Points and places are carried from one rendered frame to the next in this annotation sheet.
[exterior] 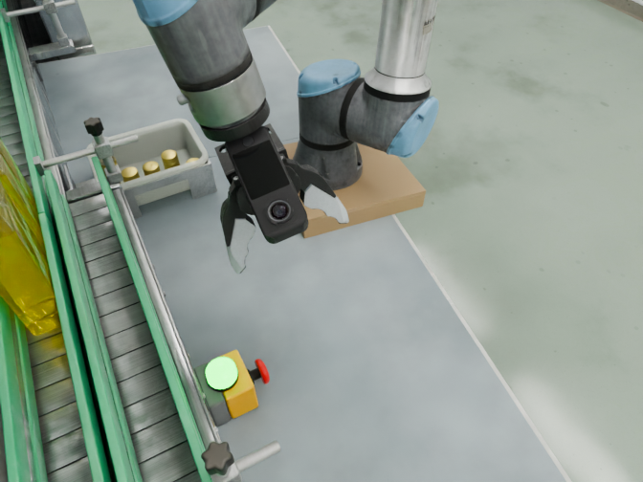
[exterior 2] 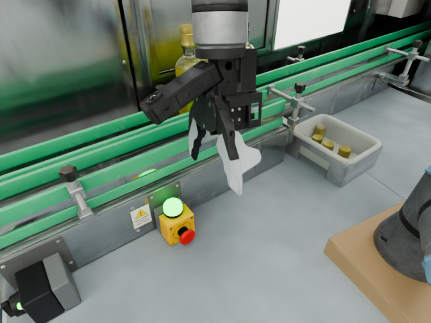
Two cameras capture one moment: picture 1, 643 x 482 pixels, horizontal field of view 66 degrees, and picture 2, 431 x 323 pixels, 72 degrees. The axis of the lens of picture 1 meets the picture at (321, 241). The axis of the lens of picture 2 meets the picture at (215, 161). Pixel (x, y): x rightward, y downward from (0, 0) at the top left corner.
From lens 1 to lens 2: 0.50 m
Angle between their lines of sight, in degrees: 57
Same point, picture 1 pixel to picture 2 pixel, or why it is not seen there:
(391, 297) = not seen: outside the picture
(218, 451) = (68, 169)
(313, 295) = (267, 267)
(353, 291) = (282, 299)
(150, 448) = not seen: hidden behind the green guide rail
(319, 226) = (336, 256)
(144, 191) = (305, 147)
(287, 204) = (157, 98)
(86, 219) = not seen: hidden behind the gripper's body
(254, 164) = (185, 75)
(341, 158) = (410, 243)
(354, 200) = (380, 277)
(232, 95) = (196, 22)
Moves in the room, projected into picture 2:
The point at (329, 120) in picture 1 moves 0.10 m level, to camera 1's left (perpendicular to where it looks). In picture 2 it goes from (419, 200) to (386, 165)
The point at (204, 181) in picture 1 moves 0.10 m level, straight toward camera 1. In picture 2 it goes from (337, 173) to (309, 184)
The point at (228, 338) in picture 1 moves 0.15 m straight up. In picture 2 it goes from (218, 221) to (219, 177)
